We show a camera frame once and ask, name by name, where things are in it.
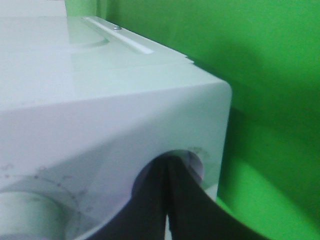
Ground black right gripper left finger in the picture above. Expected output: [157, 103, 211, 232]
[93, 159, 167, 240]

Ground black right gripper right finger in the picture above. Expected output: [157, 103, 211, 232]
[167, 156, 267, 240]

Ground white microwave oven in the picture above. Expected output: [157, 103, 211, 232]
[0, 0, 232, 240]

